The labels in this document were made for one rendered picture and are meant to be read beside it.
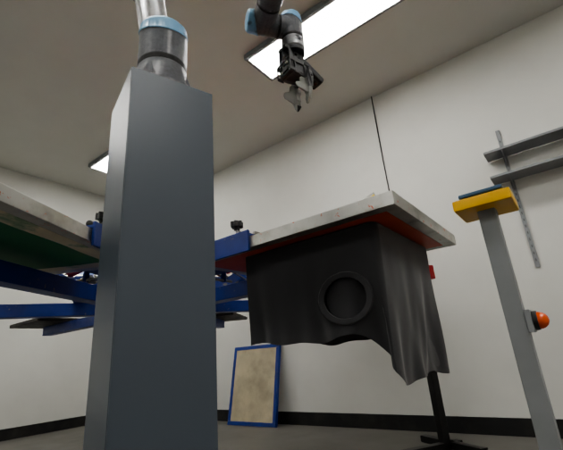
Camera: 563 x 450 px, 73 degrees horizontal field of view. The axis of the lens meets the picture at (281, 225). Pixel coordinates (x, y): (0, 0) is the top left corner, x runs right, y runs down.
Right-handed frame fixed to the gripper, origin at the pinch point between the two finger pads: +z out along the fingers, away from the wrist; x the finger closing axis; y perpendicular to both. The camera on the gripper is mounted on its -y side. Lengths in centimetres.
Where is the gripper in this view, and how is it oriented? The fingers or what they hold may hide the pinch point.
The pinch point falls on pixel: (304, 104)
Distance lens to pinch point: 125.7
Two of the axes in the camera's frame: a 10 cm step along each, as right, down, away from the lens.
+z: 0.7, 9.4, -3.3
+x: 5.7, -3.1, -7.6
